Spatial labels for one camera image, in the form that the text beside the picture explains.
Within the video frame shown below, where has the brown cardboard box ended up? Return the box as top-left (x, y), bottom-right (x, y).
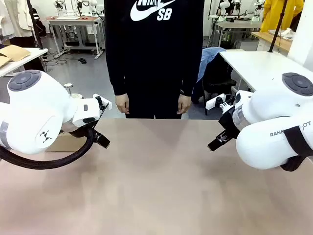
top-left (45, 132), bottom-right (89, 153)

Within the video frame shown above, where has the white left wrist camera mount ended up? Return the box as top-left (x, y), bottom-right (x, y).
top-left (92, 94), bottom-right (113, 110)

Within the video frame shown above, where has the person's right forearm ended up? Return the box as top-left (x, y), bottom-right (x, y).
top-left (105, 36), bottom-right (128, 96)

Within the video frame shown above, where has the white table with envelopes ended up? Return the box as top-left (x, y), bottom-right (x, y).
top-left (0, 47), bottom-right (49, 77)

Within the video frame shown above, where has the blue denim jacket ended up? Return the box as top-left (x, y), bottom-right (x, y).
top-left (195, 47), bottom-right (227, 84)

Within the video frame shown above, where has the plain white table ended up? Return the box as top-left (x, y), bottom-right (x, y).
top-left (219, 50), bottom-right (313, 98)

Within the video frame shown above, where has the wooden top table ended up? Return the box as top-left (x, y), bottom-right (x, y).
top-left (251, 30), bottom-right (293, 52)

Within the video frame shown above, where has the white hanging lab coat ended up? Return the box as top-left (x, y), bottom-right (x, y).
top-left (0, 0), bottom-right (35, 38)

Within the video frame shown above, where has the grey frame lab table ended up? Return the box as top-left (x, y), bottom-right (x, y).
top-left (48, 15), bottom-right (106, 60)

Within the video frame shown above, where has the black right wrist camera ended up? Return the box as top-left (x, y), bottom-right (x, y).
top-left (215, 94), bottom-right (238, 115)

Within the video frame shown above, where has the black tripod pole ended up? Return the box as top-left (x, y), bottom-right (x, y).
top-left (25, 0), bottom-right (45, 50)

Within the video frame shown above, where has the black sleeved right arm cable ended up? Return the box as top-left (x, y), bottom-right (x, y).
top-left (280, 126), bottom-right (313, 172)

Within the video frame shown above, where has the person's left forearm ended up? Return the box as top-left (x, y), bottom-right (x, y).
top-left (179, 36), bottom-right (205, 97)

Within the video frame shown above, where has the white power strip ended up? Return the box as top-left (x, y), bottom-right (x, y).
top-left (205, 94), bottom-right (227, 111)

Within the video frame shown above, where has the black office chair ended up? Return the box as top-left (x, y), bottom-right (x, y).
top-left (190, 52), bottom-right (238, 116)

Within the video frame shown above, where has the brown paper envelope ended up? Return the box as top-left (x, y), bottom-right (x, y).
top-left (0, 45), bottom-right (32, 67)

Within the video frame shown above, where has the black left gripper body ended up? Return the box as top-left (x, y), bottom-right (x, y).
top-left (61, 121), bottom-right (99, 139)

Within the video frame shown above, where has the person in black Nike sweatshirt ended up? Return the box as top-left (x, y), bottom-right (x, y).
top-left (104, 0), bottom-right (205, 120)

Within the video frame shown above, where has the person in yellow raincoat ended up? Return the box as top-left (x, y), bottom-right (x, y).
top-left (260, 0), bottom-right (305, 34)

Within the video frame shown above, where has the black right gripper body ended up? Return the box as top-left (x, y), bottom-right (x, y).
top-left (218, 107), bottom-right (242, 140)

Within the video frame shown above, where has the black sleeved arm cable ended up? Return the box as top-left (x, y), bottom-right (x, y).
top-left (280, 126), bottom-right (313, 172)
top-left (0, 127), bottom-right (96, 170)

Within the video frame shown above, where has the slanted black stand pole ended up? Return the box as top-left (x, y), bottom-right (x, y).
top-left (268, 0), bottom-right (288, 53)

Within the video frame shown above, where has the white lab table with robot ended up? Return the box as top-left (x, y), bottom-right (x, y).
top-left (214, 14), bottom-right (264, 49)

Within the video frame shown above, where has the black sleeved left arm cable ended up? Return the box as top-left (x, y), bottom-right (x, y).
top-left (0, 127), bottom-right (96, 170)

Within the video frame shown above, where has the person's right hand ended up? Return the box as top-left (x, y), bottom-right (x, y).
top-left (115, 94), bottom-right (131, 115)

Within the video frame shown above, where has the person's left hand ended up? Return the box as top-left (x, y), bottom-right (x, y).
top-left (177, 94), bottom-right (192, 115)

